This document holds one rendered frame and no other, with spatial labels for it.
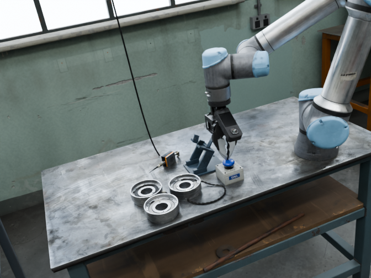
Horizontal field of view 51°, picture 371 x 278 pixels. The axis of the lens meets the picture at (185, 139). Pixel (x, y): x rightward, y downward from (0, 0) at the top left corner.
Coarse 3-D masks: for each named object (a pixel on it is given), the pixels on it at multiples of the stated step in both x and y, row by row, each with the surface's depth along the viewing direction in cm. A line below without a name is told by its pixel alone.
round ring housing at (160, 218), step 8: (152, 200) 120; (176, 200) 118; (144, 208) 115; (152, 208) 117; (160, 208) 119; (168, 208) 115; (176, 208) 114; (152, 216) 113; (160, 216) 112; (168, 216) 113; (176, 216) 116
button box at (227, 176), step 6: (216, 168) 130; (222, 168) 129; (228, 168) 128; (234, 168) 128; (240, 168) 127; (216, 174) 132; (222, 174) 126; (228, 174) 126; (234, 174) 127; (240, 174) 128; (222, 180) 128; (228, 180) 127; (234, 180) 128; (240, 180) 128
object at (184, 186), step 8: (176, 176) 129; (184, 176) 130; (192, 176) 129; (168, 184) 125; (184, 184) 128; (192, 184) 126; (200, 184) 124; (176, 192) 121; (184, 192) 121; (192, 192) 121; (184, 200) 123
